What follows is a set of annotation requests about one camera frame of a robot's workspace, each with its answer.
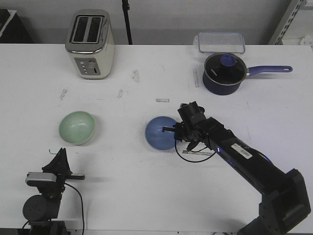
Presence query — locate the dark blue saucepan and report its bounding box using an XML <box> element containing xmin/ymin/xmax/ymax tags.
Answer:
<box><xmin>202</xmin><ymin>52</ymin><xmax>293</xmax><ymax>95</ymax></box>

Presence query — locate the white metal shelf rack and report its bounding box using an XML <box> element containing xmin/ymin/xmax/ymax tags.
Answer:
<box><xmin>268</xmin><ymin>0</ymin><xmax>313</xmax><ymax>47</ymax></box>

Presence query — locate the blue bowl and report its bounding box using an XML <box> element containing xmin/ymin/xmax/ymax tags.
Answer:
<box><xmin>145</xmin><ymin>116</ymin><xmax>177</xmax><ymax>150</ymax></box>

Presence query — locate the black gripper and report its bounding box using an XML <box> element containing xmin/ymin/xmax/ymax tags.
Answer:
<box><xmin>42</xmin><ymin>148</ymin><xmax>85</xmax><ymax>186</ymax></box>
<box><xmin>162</xmin><ymin>101</ymin><xmax>208</xmax><ymax>143</ymax></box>

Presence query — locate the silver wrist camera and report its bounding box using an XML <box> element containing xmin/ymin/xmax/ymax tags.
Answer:
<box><xmin>25</xmin><ymin>172</ymin><xmax>57</xmax><ymax>187</ymax></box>

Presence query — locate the black tripod pole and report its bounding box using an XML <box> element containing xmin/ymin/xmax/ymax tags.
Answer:
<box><xmin>122</xmin><ymin>0</ymin><xmax>133</xmax><ymax>45</ymax></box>

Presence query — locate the green bowl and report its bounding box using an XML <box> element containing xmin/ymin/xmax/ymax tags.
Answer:
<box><xmin>59</xmin><ymin>111</ymin><xmax>95</xmax><ymax>145</ymax></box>

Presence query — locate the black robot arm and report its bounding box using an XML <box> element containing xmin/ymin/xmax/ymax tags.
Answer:
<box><xmin>162</xmin><ymin>102</ymin><xmax>311</xmax><ymax>235</ymax></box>
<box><xmin>22</xmin><ymin>148</ymin><xmax>85</xmax><ymax>235</ymax></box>

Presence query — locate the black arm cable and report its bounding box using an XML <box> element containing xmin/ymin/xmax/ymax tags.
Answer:
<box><xmin>175</xmin><ymin>139</ymin><xmax>217</xmax><ymax>163</ymax></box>
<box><xmin>64</xmin><ymin>182</ymin><xmax>85</xmax><ymax>233</ymax></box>

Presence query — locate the cream two-slot toaster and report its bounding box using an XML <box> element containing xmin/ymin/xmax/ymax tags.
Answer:
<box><xmin>65</xmin><ymin>9</ymin><xmax>115</xmax><ymax>80</ymax></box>

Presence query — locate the glass lid with blue knob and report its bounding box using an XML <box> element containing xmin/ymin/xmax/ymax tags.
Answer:
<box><xmin>204</xmin><ymin>53</ymin><xmax>247</xmax><ymax>86</ymax></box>

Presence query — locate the clear plastic food container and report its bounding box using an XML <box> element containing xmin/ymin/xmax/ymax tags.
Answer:
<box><xmin>193</xmin><ymin>32</ymin><xmax>246</xmax><ymax>54</ymax></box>

